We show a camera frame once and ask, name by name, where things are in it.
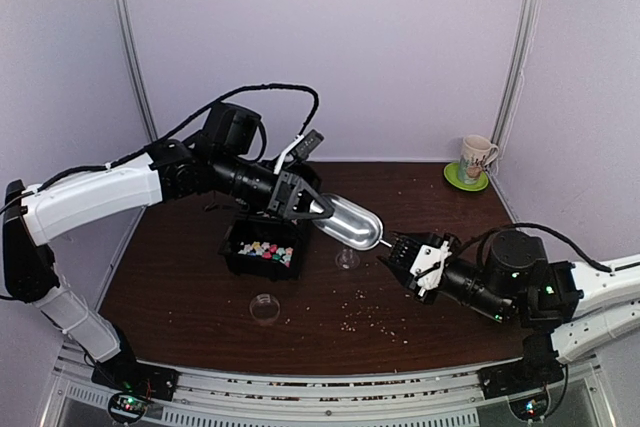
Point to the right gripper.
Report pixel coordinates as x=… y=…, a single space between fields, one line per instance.
x=410 y=282

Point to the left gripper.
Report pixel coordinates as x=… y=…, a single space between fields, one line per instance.
x=285 y=191

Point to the metal scoop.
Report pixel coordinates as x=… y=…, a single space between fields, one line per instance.
x=348 y=223

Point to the black three-compartment candy bin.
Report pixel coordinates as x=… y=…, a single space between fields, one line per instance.
x=270 y=242

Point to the clear plastic jar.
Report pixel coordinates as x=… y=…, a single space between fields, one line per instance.
x=347 y=259

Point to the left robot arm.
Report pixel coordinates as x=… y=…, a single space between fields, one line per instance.
x=211 y=160

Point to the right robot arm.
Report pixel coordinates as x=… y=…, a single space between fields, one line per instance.
x=571 y=303

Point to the star candies pile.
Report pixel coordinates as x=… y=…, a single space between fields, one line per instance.
x=266 y=251

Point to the green saucer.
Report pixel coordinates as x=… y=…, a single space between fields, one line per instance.
x=467 y=178

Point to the clear jar lid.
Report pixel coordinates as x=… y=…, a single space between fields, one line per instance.
x=265 y=309

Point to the cream patterned mug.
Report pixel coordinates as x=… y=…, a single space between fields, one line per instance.
x=478 y=150

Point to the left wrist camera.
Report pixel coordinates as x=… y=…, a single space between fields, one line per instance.
x=299 y=149

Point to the front aluminium rail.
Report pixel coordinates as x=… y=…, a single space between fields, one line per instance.
x=202 y=397

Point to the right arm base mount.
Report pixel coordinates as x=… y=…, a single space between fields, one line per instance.
x=536 y=384

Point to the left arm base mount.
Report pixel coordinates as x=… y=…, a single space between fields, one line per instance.
x=137 y=384

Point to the left aluminium frame post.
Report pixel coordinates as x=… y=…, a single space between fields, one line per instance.
x=134 y=69

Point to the aluminium frame post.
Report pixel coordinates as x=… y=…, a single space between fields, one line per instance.
x=509 y=98
x=134 y=69

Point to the right aluminium frame post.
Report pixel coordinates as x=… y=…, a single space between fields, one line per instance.
x=509 y=98

